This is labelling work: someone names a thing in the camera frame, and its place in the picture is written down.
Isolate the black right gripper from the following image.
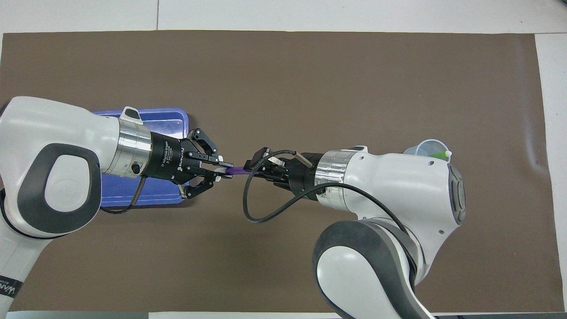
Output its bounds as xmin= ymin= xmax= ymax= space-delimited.
xmin=244 ymin=147 xmax=327 ymax=203

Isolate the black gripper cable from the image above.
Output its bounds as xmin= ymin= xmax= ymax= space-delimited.
xmin=242 ymin=149 xmax=418 ymax=285
xmin=101 ymin=176 xmax=147 ymax=215

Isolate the clear plastic cup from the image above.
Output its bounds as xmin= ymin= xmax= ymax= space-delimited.
xmin=403 ymin=139 xmax=452 ymax=159

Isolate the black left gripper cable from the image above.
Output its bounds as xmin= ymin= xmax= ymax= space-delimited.
xmin=101 ymin=176 xmax=147 ymax=215

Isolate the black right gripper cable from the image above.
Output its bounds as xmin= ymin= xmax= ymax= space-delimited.
xmin=242 ymin=149 xmax=418 ymax=285

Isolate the brown table mat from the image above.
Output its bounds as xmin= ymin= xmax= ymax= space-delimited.
xmin=0 ymin=30 xmax=565 ymax=313

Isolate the blue plastic tray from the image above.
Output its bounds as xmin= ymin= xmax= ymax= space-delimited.
xmin=90 ymin=108 xmax=190 ymax=208

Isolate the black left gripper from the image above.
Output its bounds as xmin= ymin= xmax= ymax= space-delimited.
xmin=148 ymin=128 xmax=234 ymax=200

